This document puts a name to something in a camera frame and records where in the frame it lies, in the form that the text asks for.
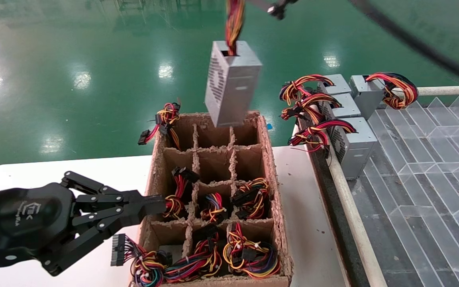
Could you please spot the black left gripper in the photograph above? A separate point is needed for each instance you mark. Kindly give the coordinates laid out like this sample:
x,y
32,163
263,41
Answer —
x,y
18,219

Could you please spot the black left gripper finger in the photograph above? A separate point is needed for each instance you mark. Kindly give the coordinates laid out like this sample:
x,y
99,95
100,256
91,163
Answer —
x,y
146,201

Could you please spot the white conveyor side rail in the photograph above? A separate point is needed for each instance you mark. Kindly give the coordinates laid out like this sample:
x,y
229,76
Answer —
x,y
353,223

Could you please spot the brown cardboard divider box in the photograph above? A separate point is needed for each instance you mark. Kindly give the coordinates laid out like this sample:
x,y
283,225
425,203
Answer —
x,y
213,163

